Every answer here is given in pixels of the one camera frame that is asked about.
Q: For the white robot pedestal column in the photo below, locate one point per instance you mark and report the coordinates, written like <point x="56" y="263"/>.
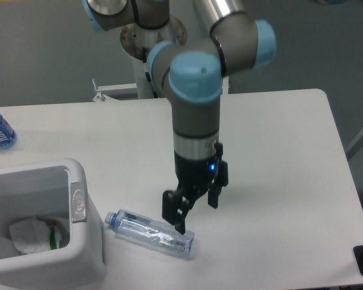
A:
<point x="145" y="78"/>

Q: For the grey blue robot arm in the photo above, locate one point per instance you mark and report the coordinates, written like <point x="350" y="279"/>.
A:
<point x="235" y="43"/>

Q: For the white paper trash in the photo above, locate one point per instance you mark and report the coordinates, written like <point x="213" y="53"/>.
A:
<point x="38" y="234"/>

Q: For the white plastic trash can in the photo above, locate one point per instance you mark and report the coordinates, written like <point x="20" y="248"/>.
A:
<point x="56" y="189"/>

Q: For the clear plastic bottle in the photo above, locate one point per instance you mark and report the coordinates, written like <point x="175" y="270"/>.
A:
<point x="149" y="232"/>

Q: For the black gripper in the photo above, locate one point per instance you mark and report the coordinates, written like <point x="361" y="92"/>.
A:
<point x="195" y="178"/>

